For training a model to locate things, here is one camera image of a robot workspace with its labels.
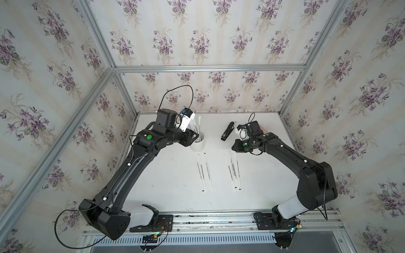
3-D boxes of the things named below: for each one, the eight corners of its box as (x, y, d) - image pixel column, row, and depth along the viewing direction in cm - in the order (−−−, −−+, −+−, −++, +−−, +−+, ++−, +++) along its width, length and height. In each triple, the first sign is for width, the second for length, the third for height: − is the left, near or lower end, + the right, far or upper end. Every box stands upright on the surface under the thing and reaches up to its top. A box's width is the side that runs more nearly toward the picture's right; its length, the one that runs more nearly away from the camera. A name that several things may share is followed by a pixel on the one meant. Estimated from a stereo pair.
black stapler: (220, 139, 105) (220, 136, 102) (230, 124, 114) (231, 121, 111) (225, 142, 104) (226, 138, 101) (235, 126, 112) (236, 123, 110)
